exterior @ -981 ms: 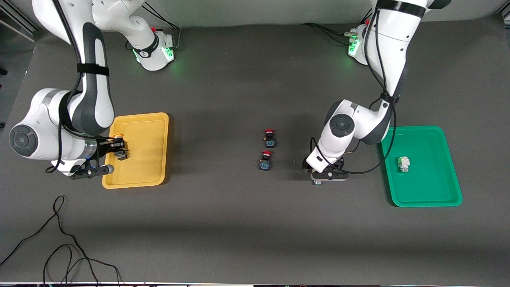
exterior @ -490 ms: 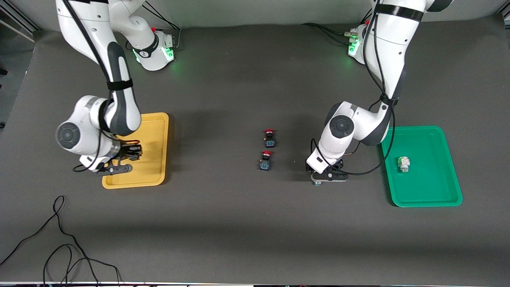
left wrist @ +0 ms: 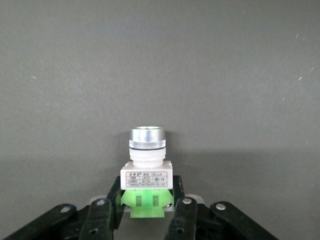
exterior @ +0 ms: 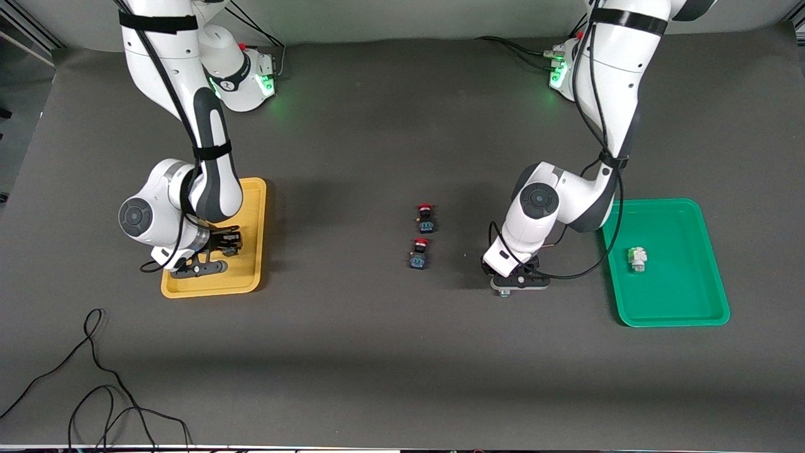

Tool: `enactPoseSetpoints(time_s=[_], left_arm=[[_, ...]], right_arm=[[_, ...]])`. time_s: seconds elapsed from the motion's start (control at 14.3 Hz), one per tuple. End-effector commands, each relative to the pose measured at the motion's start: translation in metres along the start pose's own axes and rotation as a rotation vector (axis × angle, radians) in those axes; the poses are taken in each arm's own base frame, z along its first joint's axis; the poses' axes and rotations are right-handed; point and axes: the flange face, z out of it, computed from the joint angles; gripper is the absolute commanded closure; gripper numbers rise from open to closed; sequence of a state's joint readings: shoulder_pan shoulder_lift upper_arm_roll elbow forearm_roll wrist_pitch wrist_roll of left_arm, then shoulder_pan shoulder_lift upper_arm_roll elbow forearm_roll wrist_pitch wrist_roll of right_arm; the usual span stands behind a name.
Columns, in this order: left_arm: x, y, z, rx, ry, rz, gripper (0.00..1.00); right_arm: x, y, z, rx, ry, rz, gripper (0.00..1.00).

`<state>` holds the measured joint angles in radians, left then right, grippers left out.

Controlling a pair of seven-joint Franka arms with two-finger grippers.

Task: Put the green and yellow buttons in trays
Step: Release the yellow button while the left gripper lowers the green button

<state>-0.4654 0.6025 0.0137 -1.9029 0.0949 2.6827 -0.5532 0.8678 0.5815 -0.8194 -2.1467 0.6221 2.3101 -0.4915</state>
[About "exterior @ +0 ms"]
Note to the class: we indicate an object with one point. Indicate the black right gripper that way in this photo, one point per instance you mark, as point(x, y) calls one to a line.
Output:
point(218, 241)

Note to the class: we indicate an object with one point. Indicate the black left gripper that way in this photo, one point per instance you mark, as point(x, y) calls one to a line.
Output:
point(527, 262)

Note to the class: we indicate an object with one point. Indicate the white push button switch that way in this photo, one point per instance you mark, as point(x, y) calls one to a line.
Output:
point(637, 259)

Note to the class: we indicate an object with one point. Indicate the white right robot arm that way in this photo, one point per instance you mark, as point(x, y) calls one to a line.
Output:
point(163, 63)

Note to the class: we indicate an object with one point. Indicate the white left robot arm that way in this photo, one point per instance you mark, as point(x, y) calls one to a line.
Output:
point(616, 75)

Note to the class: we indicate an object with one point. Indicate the yellow plastic tray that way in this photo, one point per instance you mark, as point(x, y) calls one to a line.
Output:
point(251, 264)

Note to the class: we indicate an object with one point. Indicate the dark grey table mat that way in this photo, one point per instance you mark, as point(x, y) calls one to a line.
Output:
point(402, 377)

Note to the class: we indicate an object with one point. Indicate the green plastic tray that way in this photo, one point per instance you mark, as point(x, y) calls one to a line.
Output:
point(679, 289)

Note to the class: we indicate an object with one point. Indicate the red push button switch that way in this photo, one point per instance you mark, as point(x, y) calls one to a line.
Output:
point(419, 255)
point(426, 220)

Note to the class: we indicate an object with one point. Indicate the aluminium frame rail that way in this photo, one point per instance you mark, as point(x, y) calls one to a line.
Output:
point(38, 38)

